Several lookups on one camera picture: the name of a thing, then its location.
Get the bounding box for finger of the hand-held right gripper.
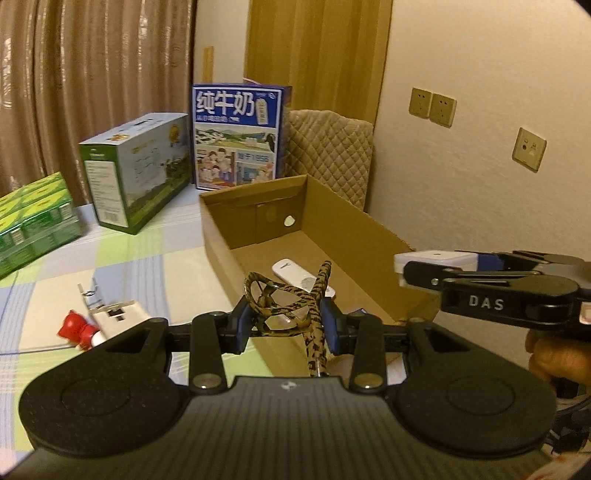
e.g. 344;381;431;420
455;250;587;278
403;261;540;292

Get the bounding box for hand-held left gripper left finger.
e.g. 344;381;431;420
99;295;257;395

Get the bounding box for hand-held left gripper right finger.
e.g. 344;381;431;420
318;299;467;395

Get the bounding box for white power adapter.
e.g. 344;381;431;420
393;249;478;287

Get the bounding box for leopard print eyeglasses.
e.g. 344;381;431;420
243;261;334;377

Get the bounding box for brown cardboard box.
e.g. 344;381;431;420
198;174;439;324

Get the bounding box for white remote control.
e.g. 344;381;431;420
271;259;338;298

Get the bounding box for red toy figure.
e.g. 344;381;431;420
56;310;100;354

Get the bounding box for person's right hand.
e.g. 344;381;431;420
525;330;591;384

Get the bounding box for checked tablecloth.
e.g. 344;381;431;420
0;182;324;374

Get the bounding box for cream slotted holder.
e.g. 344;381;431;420
88;300;153;342

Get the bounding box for quilted beige chair cover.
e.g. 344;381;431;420
281;109;374;213

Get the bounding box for green and white carton box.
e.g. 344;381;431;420
78;112;194;236

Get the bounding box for blue milk carton box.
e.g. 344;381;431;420
191;83;294;191

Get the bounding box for green pack of drink cartons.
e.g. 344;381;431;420
0;172;83;280

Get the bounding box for yellow curtain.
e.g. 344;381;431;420
247;0;393;134

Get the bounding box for brown patterned curtain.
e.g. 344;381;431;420
0;0;199;206

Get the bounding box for beige round-port wall outlet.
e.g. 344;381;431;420
512;127;548;172

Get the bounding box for wooden door handle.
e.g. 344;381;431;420
202;45;216;99

